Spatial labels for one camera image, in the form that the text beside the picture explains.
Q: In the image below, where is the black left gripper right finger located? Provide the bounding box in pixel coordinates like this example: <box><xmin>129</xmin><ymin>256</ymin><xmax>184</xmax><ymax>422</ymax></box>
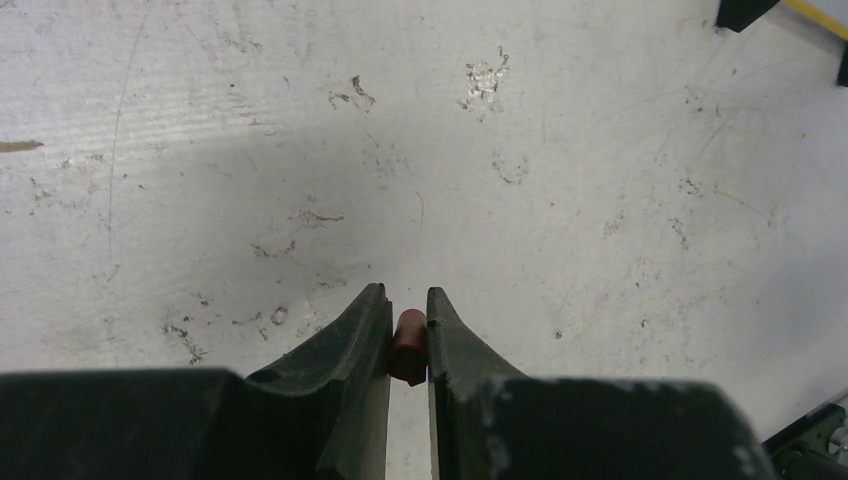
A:
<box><xmin>426</xmin><ymin>287</ymin><xmax>776</xmax><ymax>479</ymax></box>

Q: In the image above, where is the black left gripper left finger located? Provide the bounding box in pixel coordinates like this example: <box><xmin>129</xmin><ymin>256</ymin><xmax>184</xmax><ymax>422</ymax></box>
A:
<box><xmin>1</xmin><ymin>283</ymin><xmax>392</xmax><ymax>479</ymax></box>

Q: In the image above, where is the red marker cap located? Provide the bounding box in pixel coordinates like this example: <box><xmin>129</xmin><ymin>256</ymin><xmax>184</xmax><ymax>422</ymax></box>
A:
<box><xmin>389</xmin><ymin>309</ymin><xmax>428</xmax><ymax>387</ymax></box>

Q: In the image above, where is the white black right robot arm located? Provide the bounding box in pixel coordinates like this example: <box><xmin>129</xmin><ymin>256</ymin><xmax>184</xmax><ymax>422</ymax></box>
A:
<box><xmin>763</xmin><ymin>403</ymin><xmax>847</xmax><ymax>480</ymax></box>

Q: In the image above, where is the black whiteboard support block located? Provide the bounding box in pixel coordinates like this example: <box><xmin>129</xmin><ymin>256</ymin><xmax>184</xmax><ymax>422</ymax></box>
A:
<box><xmin>836</xmin><ymin>46</ymin><xmax>848</xmax><ymax>88</ymax></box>
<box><xmin>715</xmin><ymin>0</ymin><xmax>779</xmax><ymax>33</ymax></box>

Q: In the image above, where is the yellow-framed whiteboard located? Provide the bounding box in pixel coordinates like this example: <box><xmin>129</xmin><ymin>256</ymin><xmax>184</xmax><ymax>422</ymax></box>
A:
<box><xmin>783</xmin><ymin>0</ymin><xmax>848</xmax><ymax>40</ymax></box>

